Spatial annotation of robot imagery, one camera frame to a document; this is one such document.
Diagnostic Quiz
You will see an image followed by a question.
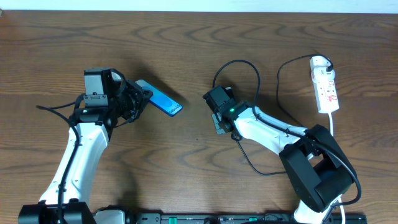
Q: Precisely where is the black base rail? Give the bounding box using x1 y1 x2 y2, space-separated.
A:
93 212 368 224

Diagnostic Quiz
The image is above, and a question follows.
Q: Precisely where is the white power strip cord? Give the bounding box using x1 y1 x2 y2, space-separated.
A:
328 112 346 224

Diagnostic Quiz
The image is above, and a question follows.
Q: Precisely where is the white power strip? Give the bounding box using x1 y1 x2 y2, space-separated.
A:
311 67 340 114

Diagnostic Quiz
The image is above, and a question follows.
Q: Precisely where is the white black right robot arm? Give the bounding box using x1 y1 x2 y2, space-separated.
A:
203 86 359 223

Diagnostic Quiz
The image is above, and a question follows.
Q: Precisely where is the white USB charger plug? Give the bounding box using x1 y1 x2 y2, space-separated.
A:
310 55 333 72

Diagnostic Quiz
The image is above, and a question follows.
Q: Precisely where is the blue smartphone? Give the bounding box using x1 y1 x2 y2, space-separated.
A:
136 80 183 117

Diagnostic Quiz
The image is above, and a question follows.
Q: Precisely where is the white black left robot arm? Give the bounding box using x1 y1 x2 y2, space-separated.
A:
18 68 153 223

